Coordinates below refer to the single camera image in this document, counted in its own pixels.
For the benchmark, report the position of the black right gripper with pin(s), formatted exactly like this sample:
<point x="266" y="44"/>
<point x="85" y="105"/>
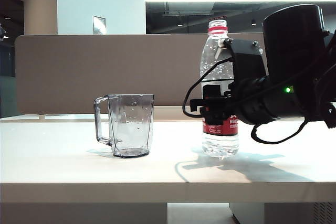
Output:
<point x="246" y="103"/>

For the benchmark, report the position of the clear red-label mineral water bottle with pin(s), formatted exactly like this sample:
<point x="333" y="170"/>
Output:
<point x="220" y="142"/>

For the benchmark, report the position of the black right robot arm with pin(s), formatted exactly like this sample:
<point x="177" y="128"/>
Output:
<point x="291" y="51"/>

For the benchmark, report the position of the grey transparent plastic mug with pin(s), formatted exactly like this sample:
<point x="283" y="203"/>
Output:
<point x="131" y="129"/>

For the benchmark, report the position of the brown fabric desk partition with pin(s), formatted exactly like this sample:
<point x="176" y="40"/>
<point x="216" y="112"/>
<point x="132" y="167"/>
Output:
<point x="78" y="72"/>

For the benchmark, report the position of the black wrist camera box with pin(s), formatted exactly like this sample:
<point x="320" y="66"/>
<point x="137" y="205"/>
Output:
<point x="249" y="61"/>

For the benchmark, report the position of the silver wall plaque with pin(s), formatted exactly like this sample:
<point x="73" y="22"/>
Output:
<point x="99" y="25"/>

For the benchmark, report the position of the beige partition foot bracket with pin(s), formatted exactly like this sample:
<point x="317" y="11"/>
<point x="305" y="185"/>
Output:
<point x="42" y="117"/>

